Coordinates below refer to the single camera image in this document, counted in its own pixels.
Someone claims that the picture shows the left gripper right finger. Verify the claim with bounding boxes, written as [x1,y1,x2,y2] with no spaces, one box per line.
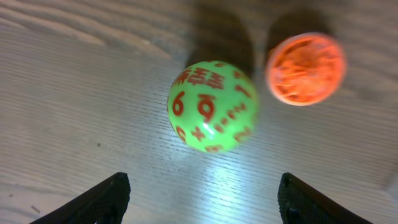
[277,172,372,224]

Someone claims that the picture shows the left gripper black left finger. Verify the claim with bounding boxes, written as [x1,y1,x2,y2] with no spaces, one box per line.
[31,172,131,224]

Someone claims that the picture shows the green ball with orange numbers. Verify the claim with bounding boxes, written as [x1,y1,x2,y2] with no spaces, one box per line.
[167,60,259,153]

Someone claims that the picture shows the orange round toy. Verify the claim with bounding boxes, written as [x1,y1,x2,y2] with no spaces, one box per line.
[264,32,347,106]

